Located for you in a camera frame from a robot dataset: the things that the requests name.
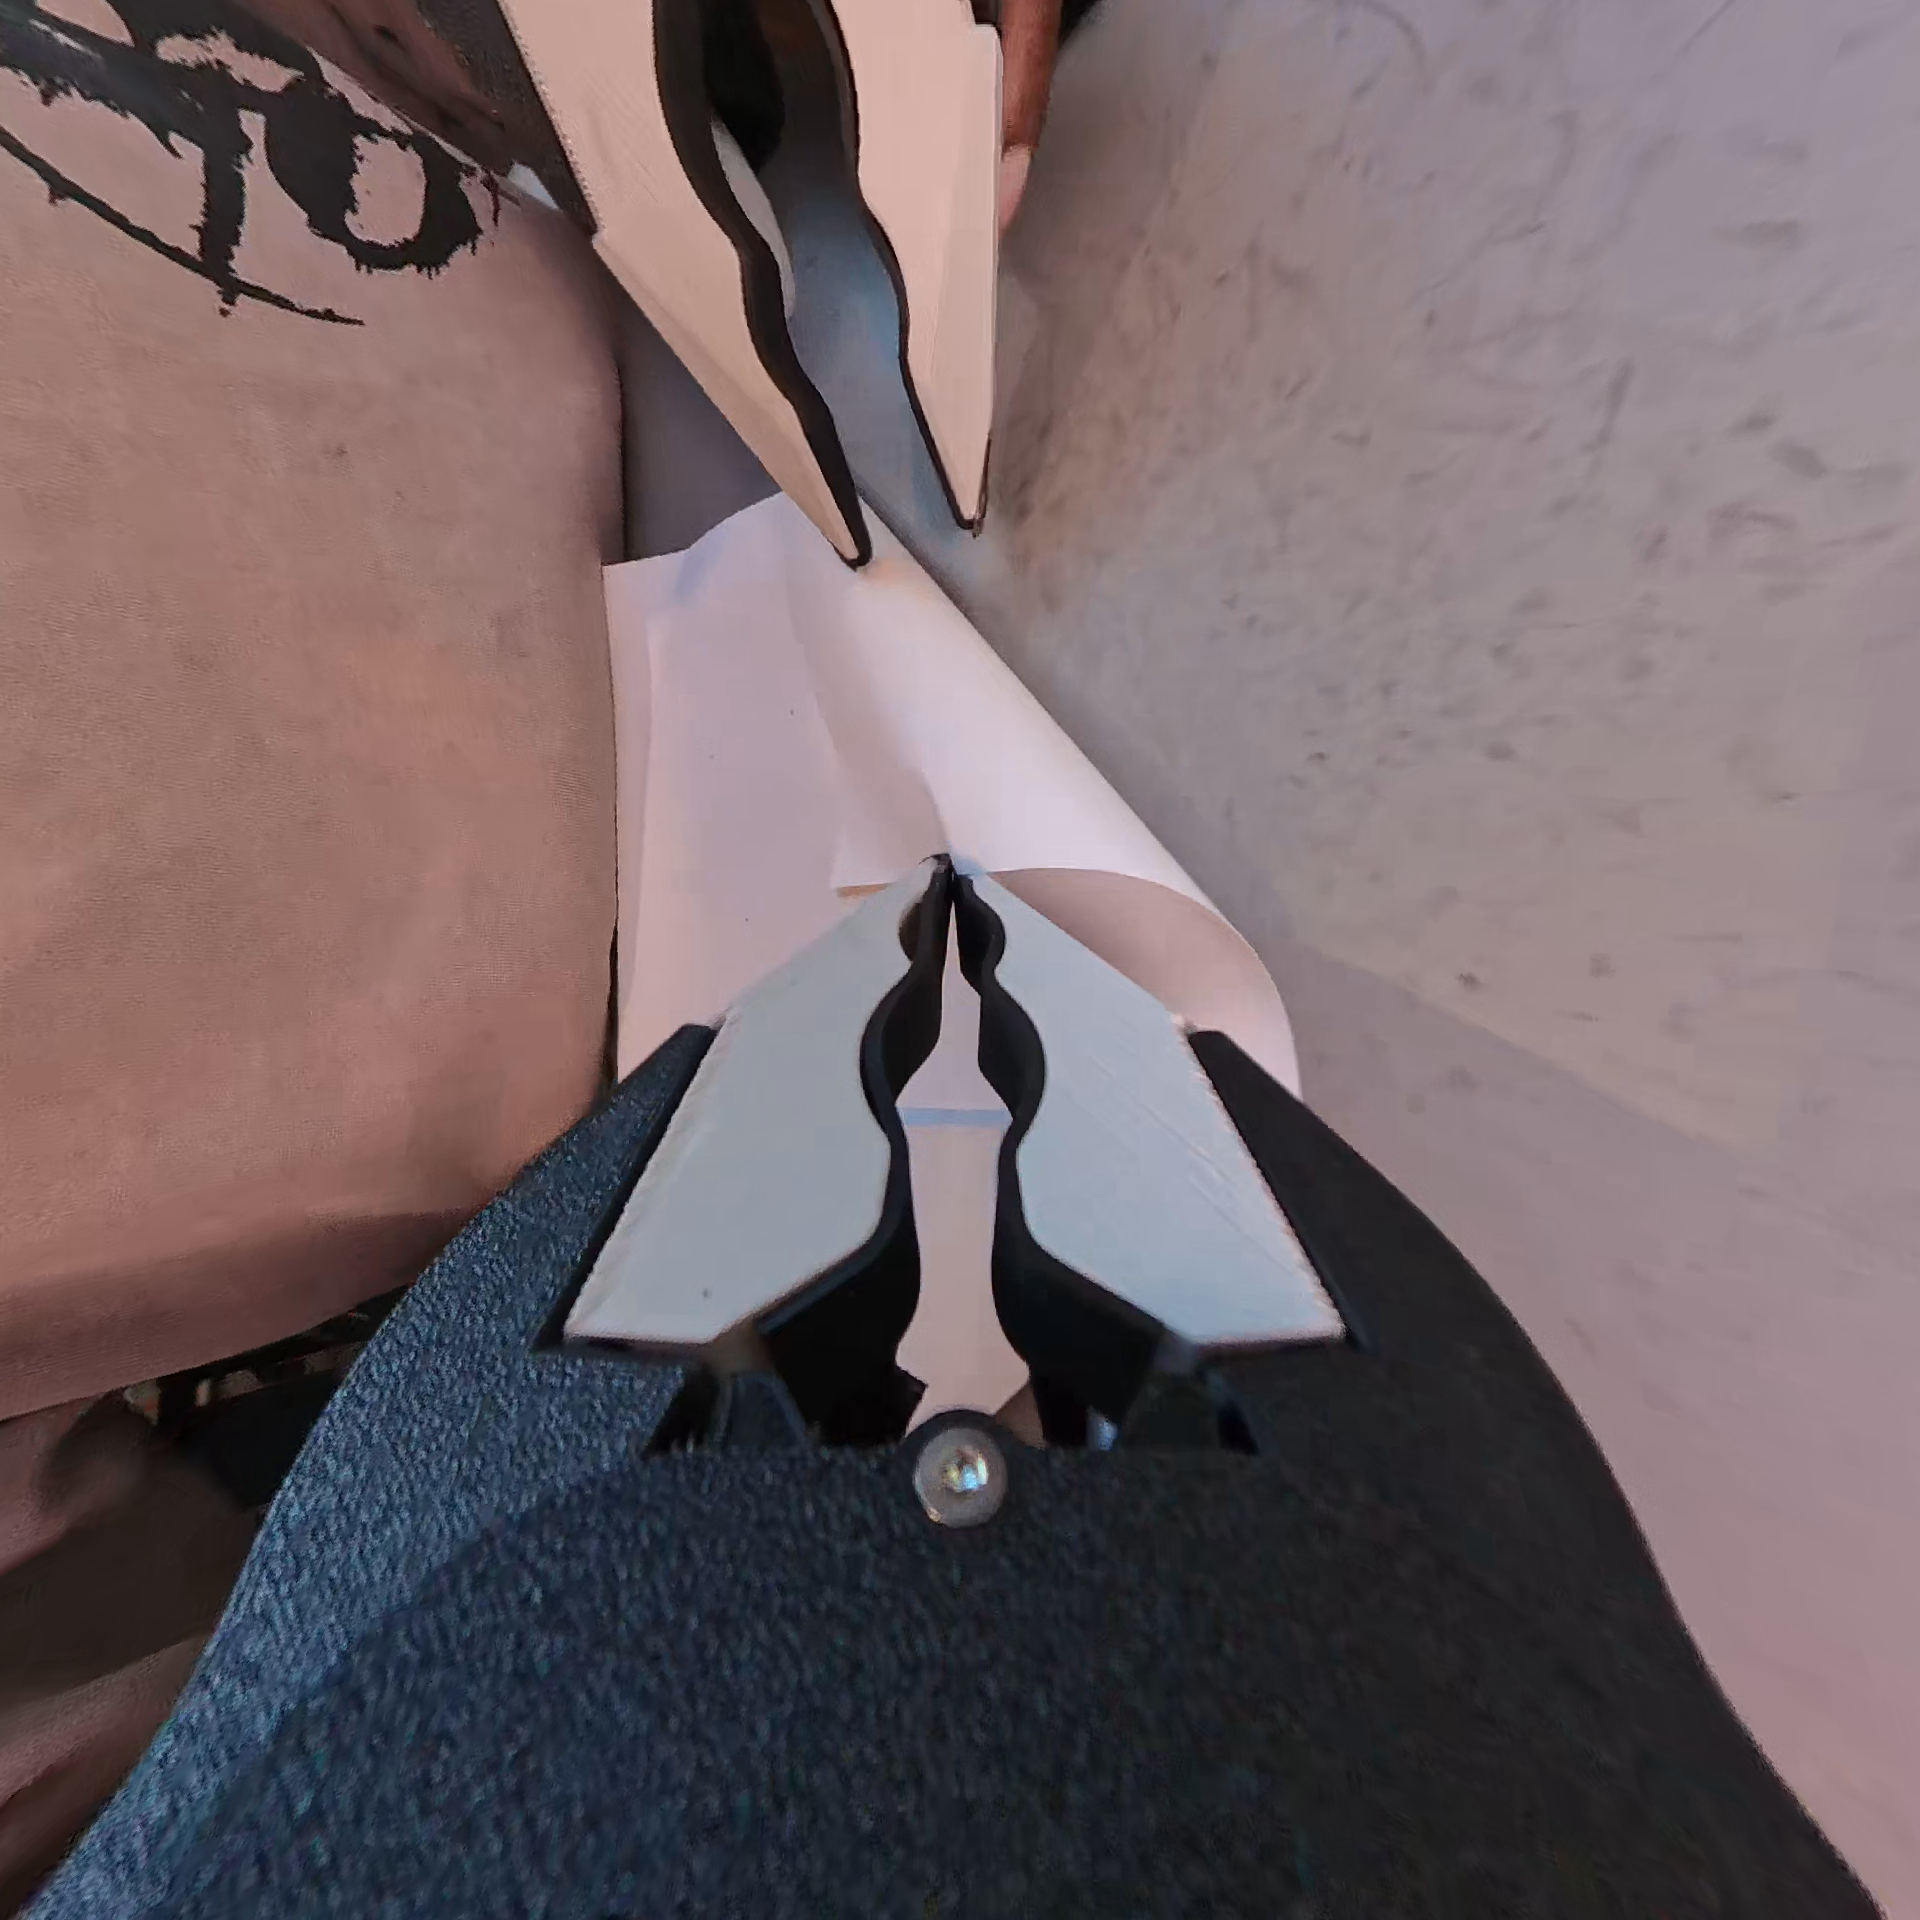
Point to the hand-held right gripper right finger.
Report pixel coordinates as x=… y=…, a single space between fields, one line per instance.
x=1154 y=1185

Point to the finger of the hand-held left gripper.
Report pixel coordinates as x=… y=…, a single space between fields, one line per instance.
x=660 y=270
x=937 y=196

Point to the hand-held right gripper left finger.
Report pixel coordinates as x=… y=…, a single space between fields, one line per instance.
x=750 y=1185

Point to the white paper sheet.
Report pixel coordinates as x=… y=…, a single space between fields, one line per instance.
x=750 y=721

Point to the grey desk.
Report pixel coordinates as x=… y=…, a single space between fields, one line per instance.
x=1499 y=599

